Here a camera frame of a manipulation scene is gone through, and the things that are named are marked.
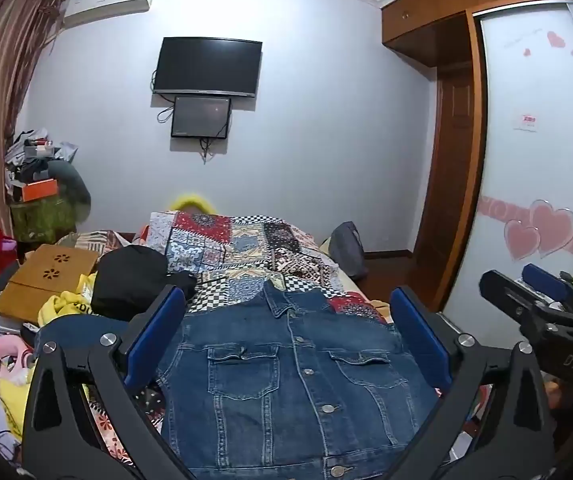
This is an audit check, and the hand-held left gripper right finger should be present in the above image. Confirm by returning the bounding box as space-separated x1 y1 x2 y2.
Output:
386 286 557 480

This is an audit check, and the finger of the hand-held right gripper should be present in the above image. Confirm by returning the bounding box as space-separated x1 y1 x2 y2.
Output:
479 270 555 332
522 263 573 312

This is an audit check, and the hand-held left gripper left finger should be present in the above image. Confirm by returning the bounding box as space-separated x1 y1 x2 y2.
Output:
20 284 202 480

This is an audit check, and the blue denim jacket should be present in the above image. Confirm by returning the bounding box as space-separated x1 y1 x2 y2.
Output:
34 280 442 480

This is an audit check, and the black garment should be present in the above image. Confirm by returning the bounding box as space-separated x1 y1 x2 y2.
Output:
90 244 198 322

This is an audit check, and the yellow garment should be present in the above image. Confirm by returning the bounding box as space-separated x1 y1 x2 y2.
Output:
37 274 100 328

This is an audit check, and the floral bed sheet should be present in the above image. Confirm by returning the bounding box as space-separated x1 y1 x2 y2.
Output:
86 385 167 467

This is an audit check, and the grey bag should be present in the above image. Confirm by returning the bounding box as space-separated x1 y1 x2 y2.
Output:
328 221 368 281

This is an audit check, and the patchwork printed quilt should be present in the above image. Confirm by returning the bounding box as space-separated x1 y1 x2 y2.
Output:
131 210 394 411

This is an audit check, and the yellow plush item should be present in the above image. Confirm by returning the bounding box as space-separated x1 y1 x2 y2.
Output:
169 191 217 215

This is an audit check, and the pink item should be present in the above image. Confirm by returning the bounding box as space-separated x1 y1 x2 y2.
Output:
0 335 34 372

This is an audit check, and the dark green bag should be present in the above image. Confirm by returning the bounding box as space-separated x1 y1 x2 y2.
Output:
46 159 92 223

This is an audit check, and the orange box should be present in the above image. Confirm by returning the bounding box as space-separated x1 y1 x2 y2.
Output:
21 178 60 202

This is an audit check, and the wooden wardrobe with heart decals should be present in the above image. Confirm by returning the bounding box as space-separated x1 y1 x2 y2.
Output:
380 0 573 321

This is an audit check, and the pile of clutter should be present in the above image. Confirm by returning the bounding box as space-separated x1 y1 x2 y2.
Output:
4 127 78 196

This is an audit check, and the striped brown curtain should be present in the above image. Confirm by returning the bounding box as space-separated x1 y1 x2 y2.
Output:
0 0 67 261

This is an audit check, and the white air conditioner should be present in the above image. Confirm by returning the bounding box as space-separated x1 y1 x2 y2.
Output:
61 0 158 28

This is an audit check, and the small black wall monitor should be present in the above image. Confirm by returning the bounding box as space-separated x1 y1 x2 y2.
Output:
170 95 232 140

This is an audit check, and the black wall television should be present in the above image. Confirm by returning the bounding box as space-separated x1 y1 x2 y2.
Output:
152 36 263 98

